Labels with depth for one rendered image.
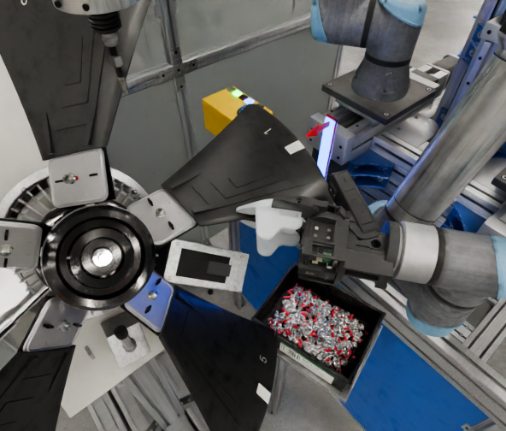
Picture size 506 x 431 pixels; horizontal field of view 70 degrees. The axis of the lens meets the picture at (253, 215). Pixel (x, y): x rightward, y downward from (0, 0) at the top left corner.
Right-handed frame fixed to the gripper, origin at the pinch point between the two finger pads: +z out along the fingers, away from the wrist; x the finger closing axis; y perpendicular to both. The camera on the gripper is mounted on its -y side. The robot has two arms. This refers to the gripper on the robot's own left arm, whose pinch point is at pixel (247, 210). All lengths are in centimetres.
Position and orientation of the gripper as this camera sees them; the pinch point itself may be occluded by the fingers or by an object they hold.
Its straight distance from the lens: 51.5
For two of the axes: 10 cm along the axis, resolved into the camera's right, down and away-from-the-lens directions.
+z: -9.7, -1.7, 1.6
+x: 0.4, 5.8, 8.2
